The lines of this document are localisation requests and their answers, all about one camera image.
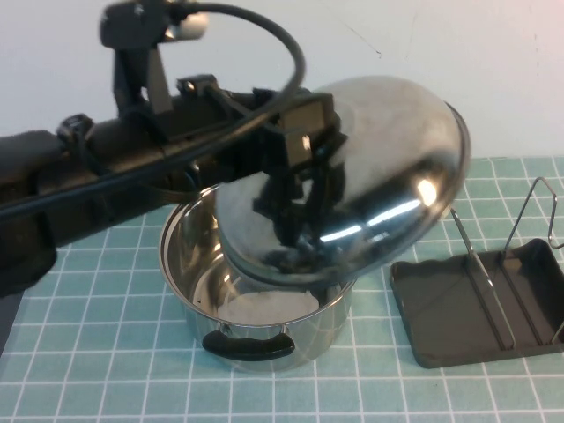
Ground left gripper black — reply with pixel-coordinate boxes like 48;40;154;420
167;77;340;174

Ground teal grid tablecloth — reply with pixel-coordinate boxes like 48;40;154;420
0;156;564;423

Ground stainless steel pot black handles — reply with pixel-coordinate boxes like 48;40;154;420
159;184;358;374

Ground black tray wire lid rack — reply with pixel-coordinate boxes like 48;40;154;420
390;177;564;370

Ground stainless steel lid black knob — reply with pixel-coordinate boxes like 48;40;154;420
218;75;471;290

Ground thick black cable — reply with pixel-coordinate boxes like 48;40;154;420
0;2;308;213

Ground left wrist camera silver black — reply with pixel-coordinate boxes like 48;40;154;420
100;0;211;48

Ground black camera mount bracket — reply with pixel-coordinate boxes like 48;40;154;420
112;42;175;143

